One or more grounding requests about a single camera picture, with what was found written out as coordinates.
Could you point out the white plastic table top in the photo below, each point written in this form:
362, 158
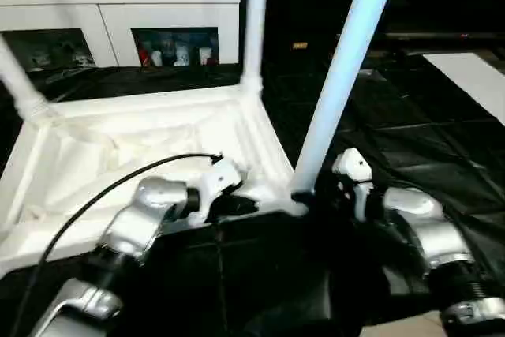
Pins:
118, 132

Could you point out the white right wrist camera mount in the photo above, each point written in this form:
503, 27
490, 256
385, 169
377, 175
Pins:
353, 167

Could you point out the white plastic table leg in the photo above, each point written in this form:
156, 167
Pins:
254, 21
347, 61
20, 84

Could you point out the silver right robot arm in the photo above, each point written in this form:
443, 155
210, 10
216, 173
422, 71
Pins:
426, 226

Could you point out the black work surface mat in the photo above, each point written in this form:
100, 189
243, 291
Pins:
426, 163

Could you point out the white flat side panel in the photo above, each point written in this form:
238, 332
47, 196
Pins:
469, 80

